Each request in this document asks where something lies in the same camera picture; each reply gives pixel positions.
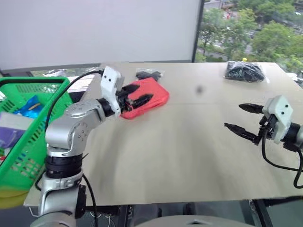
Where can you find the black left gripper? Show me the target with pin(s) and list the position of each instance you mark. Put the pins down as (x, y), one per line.
(124, 100)

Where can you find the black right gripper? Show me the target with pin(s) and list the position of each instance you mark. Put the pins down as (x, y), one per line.
(269, 126)

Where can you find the red zip case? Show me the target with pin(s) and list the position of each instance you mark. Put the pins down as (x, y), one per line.
(156, 94)

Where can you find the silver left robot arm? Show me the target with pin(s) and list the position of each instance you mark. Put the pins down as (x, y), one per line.
(78, 113)

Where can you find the black items clear bag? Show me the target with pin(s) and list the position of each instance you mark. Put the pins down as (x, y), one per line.
(243, 71)

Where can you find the green plastic basket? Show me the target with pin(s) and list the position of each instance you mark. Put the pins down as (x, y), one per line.
(23, 176)

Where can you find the small black plastic bag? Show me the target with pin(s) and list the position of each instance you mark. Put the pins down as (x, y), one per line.
(146, 75)

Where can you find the white flat box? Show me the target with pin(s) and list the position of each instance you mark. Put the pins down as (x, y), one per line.
(80, 84)

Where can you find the white roller blind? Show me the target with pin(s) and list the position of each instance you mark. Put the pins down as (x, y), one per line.
(94, 30)

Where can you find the green trees outside window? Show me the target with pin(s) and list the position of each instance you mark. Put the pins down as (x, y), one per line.
(260, 35)

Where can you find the black table leg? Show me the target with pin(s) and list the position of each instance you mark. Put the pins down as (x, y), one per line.
(261, 214)
(123, 216)

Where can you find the blue snack packet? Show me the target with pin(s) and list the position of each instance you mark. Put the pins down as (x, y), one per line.
(30, 108)

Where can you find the purple and white box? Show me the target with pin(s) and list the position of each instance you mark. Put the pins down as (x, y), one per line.
(14, 127)

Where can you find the yellow round stool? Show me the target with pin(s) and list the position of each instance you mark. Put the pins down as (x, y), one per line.
(11, 198)

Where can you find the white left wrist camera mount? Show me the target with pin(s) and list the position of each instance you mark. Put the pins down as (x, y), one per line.
(110, 82)

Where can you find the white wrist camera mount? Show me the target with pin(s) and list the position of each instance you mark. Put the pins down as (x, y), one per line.
(110, 82)
(281, 113)

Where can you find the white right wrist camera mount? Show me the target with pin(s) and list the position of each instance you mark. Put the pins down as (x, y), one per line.
(281, 113)

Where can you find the black window frame post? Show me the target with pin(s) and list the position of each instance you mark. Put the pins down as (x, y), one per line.
(197, 30)

